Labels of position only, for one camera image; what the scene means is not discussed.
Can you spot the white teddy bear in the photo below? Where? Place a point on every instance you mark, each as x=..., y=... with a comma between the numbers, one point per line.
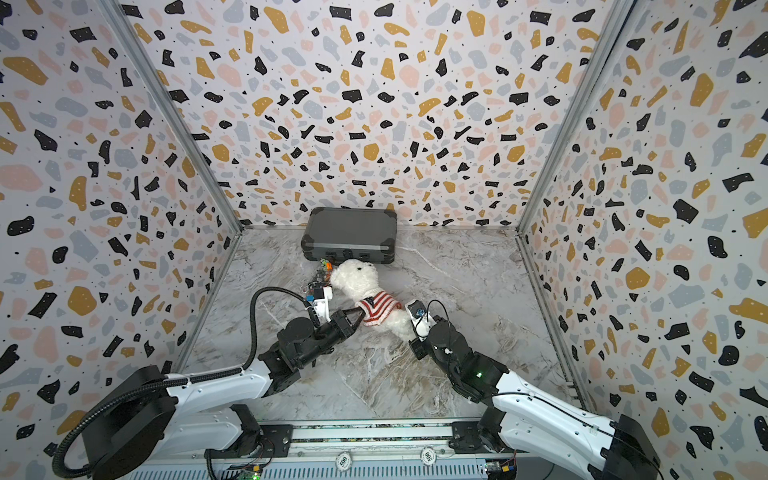
x=358, y=279

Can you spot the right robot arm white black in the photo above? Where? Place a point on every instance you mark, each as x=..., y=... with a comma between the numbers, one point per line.
x=520, y=416

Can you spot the bag of colourful small parts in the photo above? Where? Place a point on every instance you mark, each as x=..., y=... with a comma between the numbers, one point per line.
x=320, y=280

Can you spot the red white striped knitted sweater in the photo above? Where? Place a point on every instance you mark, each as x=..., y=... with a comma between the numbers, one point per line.
x=378, y=307

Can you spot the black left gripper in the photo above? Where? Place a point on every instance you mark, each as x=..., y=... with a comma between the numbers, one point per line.
x=339, y=324

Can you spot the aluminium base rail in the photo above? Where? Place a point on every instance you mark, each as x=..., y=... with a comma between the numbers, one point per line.
x=377, y=449

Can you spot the dark grey hard case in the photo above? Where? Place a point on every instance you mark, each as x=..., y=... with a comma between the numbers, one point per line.
x=340, y=234

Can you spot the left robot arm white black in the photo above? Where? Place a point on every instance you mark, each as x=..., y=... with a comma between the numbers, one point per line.
x=155, y=415

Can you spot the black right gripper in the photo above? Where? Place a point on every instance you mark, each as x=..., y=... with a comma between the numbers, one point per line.
x=421, y=345

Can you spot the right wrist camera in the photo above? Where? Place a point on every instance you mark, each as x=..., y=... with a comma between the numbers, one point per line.
x=421, y=320

